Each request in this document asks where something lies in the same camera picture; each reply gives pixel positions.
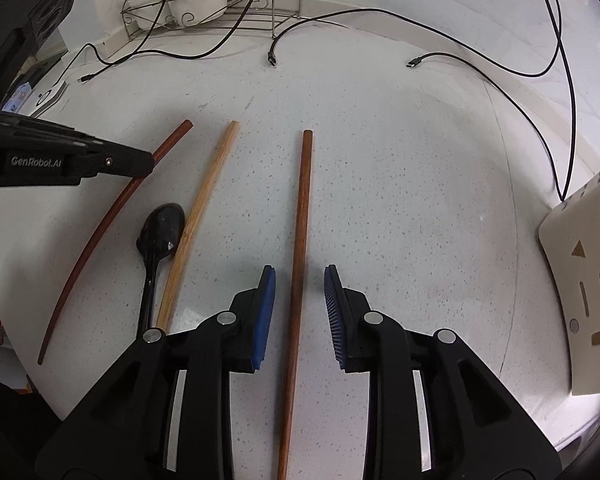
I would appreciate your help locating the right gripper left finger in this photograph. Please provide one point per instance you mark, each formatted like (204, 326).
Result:
(191, 377)

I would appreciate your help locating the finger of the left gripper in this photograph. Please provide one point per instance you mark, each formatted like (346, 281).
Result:
(107, 162)

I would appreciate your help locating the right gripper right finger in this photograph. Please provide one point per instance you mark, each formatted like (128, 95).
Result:
(413, 422)

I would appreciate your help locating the dark brown wooden chopstick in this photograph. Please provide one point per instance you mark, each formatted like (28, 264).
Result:
(295, 302)

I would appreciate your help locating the reddish brown wooden chopstick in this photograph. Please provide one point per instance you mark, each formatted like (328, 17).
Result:
(159, 154)

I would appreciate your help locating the light bamboo chopstick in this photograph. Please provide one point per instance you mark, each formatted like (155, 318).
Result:
(193, 222)

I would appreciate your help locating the left white ceramic pot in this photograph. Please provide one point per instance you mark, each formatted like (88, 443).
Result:
(146, 13)

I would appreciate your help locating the black plastic spoon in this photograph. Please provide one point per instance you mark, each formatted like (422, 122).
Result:
(159, 239)

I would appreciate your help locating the beige utensil holder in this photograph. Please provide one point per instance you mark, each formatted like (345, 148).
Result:
(570, 238)

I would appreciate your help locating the metal wire rack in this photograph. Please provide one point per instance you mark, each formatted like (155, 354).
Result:
(270, 15)

